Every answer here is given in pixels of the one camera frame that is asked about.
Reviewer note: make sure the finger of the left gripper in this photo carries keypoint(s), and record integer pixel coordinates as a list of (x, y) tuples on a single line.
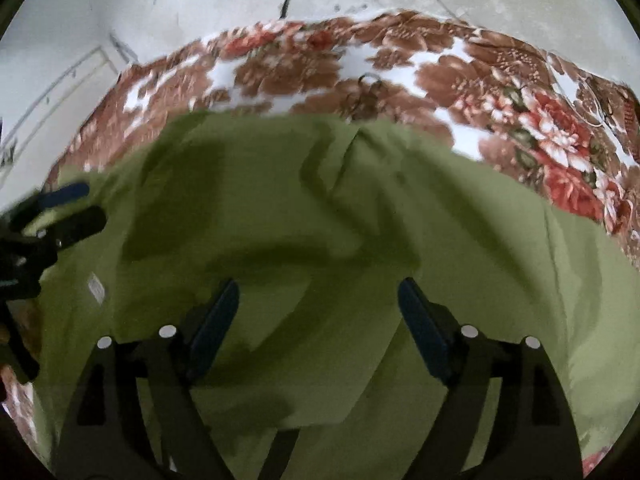
[(67, 194), (74, 228)]

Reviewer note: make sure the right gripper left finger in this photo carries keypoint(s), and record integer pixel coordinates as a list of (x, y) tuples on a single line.
[(132, 415)]

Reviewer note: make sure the floral red brown blanket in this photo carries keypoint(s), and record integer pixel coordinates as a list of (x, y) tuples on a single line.
[(570, 134)]

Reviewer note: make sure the white bed headboard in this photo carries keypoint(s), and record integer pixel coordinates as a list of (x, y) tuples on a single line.
[(44, 131)]

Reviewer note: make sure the olive green jacket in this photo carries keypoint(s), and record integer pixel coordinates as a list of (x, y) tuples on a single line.
[(318, 221)]

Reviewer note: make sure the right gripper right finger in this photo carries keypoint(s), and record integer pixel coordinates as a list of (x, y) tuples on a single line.
[(533, 435)]

